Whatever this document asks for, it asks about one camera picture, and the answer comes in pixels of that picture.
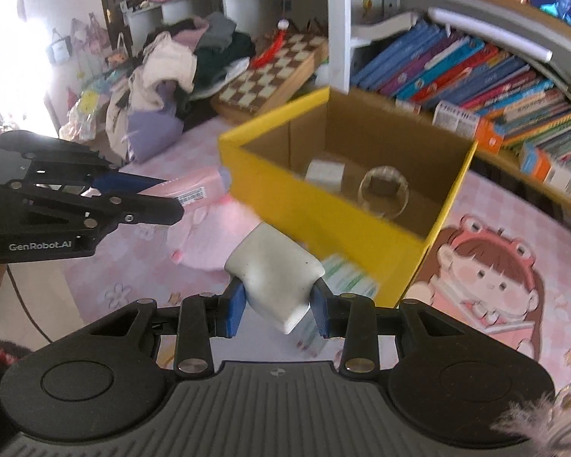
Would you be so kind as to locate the white flat device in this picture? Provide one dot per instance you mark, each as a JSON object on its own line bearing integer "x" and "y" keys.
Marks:
{"x": 490, "y": 33}

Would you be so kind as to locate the white bookshelf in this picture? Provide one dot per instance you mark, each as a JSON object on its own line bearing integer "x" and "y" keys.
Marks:
{"x": 338, "y": 33}

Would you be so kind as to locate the green white packet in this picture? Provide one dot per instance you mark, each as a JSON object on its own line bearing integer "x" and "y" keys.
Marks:
{"x": 352, "y": 278}

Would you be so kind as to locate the colourful plastic bag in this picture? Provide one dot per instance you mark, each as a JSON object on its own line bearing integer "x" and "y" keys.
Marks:
{"x": 90, "y": 104}

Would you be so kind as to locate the pink box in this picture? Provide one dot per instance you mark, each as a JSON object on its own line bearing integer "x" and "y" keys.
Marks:
{"x": 195, "y": 185}

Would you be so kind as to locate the pile of clothes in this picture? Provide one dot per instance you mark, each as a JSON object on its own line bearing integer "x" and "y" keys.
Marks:
{"x": 164, "y": 66}

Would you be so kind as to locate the dark red patterned clothing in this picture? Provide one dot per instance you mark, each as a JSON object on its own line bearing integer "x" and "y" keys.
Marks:
{"x": 0, "y": 362}

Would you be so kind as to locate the pale fuzzy fur trim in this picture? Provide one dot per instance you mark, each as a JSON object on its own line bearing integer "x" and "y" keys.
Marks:
{"x": 528, "y": 414}

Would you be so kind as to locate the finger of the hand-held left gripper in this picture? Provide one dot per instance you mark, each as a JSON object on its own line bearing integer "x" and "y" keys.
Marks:
{"x": 142, "y": 210}
{"x": 123, "y": 182}

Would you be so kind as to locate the pink checkered desktop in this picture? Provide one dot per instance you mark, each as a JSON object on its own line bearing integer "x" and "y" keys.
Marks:
{"x": 504, "y": 200}

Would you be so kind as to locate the white side shelf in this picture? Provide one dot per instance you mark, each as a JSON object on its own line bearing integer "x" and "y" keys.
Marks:
{"x": 247, "y": 0}

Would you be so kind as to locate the yellow cardboard box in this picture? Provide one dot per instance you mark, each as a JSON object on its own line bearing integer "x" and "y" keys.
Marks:
{"x": 314, "y": 209}

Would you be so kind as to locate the cream white block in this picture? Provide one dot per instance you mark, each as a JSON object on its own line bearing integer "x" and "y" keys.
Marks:
{"x": 271, "y": 271}

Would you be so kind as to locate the small white cube adapter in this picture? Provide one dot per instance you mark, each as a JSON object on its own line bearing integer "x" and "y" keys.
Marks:
{"x": 326, "y": 171}

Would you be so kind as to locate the purple cloth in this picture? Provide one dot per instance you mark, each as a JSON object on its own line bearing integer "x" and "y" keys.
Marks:
{"x": 154, "y": 128}

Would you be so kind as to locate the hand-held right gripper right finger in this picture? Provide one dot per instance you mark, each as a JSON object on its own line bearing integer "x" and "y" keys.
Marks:
{"x": 321, "y": 312}

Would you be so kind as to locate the red tassel ornament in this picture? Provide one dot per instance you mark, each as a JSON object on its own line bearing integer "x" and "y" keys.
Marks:
{"x": 266, "y": 54}

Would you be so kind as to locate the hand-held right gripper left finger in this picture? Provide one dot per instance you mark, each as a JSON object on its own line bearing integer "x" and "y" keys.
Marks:
{"x": 233, "y": 309}

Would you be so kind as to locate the row of children's books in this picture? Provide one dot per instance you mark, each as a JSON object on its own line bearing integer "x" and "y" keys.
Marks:
{"x": 480, "y": 76}

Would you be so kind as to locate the clear tape roll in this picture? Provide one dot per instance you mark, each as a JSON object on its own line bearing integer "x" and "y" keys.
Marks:
{"x": 361, "y": 200}

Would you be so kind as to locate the wooden chessboard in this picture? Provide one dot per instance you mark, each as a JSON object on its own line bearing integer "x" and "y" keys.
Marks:
{"x": 266, "y": 81}

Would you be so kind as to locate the orange white carton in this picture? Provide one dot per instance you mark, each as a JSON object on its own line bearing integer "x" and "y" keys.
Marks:
{"x": 552, "y": 171}
{"x": 461, "y": 123}

